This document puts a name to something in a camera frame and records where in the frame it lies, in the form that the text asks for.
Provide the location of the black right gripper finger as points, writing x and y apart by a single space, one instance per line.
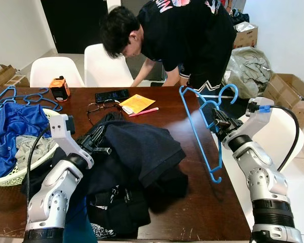
217 126
218 113

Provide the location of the blue plastic hanger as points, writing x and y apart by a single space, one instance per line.
197 132
53 106
11 87

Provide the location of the black t-shirt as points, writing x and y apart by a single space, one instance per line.
137 152

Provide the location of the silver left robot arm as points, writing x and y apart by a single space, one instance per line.
53 197

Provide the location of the thin framed glasses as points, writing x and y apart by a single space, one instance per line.
93 106

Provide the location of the black smartphone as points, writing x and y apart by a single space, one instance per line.
111 96

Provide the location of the grey plastic bag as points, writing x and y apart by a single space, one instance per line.
248 73

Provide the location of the white plastic chair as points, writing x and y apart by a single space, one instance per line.
104 68
55 73
278 142

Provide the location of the yellow notebook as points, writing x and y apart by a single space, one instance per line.
138 104

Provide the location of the pink pen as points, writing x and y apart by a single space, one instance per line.
144 111

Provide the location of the orange black laser level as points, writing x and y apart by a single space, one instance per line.
60 90

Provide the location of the grey cloth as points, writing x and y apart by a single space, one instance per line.
33 149

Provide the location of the large open cardboard box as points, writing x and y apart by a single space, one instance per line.
294 109

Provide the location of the small printed cardboard box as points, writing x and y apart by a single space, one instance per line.
245 38

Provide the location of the blue cloth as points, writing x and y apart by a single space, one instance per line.
15 126

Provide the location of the dark teal cloth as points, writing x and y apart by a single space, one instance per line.
81 223

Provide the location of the light green woven basket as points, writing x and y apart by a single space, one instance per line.
20 178

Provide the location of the person in black t-shirt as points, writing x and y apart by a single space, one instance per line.
182 35

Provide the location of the flattened cardboard box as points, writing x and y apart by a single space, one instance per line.
5 76

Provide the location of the light grey left wrist camera mount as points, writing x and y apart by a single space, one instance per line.
66 144

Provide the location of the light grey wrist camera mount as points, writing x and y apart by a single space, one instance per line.
256 114
66 144

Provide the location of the light grey right wrist camera mount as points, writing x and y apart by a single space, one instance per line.
256 114

